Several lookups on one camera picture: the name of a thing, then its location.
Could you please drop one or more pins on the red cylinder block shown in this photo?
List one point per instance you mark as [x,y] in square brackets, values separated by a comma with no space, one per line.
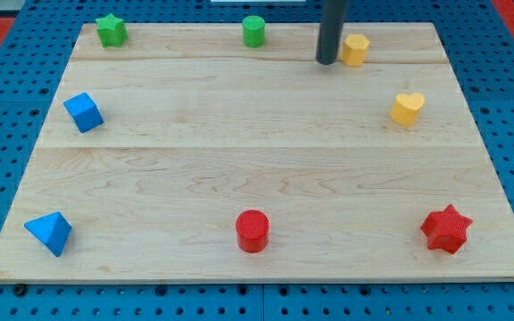
[252,231]

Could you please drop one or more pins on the light wooden board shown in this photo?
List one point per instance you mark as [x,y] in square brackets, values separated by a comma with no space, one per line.
[199,128]

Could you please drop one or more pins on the green cylinder block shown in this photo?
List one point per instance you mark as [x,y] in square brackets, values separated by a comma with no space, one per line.
[253,31]

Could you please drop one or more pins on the yellow hexagon block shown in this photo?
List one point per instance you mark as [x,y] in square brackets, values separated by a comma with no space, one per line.
[355,50]

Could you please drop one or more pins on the yellow heart block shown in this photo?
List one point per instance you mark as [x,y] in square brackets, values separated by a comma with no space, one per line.
[406,108]

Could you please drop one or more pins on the black cylindrical pointer rod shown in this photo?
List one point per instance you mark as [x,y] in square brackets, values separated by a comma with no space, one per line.
[330,30]

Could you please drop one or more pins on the blue cube block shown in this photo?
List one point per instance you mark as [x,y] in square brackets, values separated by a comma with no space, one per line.
[84,112]

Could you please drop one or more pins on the green star block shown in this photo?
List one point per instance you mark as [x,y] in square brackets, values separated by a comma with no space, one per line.
[111,30]

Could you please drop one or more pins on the red star block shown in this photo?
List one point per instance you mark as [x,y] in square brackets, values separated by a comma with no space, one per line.
[446,229]

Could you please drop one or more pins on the blue triangle block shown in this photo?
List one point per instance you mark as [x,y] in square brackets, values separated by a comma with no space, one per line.
[52,230]

